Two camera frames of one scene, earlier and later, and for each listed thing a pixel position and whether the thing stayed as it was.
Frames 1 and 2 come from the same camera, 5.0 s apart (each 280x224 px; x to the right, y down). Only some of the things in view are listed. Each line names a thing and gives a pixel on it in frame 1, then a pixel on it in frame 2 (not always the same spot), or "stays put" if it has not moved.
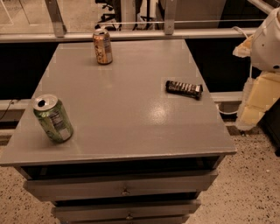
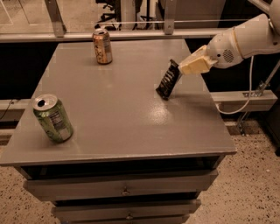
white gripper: x=268 y=46 to x=222 y=50
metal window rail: x=88 y=36 stays put
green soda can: x=51 y=112 stays put
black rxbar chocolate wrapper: x=193 y=90 to x=170 y=80
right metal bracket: x=169 y=17 stays put
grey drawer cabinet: x=139 y=152 stays put
